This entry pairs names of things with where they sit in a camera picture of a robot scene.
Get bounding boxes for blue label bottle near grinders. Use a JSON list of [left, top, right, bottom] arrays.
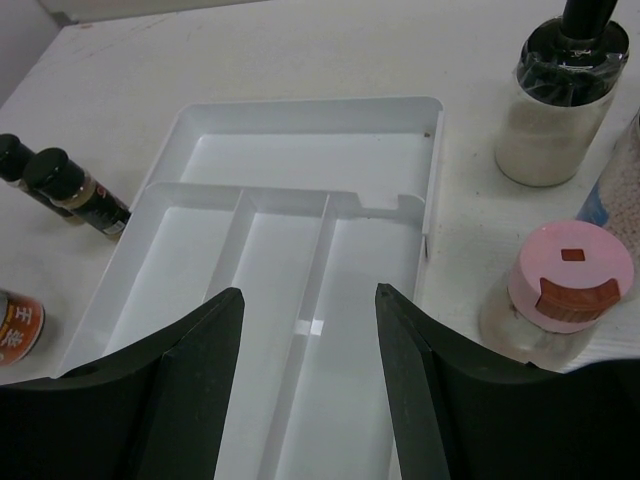
[[576, 113, 639, 257]]

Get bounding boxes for pink cap spice jar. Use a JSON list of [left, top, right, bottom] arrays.
[[478, 220, 634, 371]]

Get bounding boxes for dark spice bottle black cap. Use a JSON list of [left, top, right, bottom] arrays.
[[23, 147, 131, 238]]

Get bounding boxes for orange label silver cap jar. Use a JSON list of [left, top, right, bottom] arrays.
[[0, 290, 46, 367]]

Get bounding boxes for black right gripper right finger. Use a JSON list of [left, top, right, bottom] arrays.
[[375, 284, 639, 479]]

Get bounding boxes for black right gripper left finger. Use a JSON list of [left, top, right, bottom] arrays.
[[1, 288, 245, 479]]

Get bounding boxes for dark spice bottle far left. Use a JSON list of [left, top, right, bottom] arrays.
[[0, 133, 35, 192]]

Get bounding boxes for white divided organizer tray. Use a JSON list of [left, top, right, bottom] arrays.
[[57, 96, 444, 479]]

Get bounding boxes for grinder jar white contents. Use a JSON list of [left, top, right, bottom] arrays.
[[495, 1, 630, 187]]

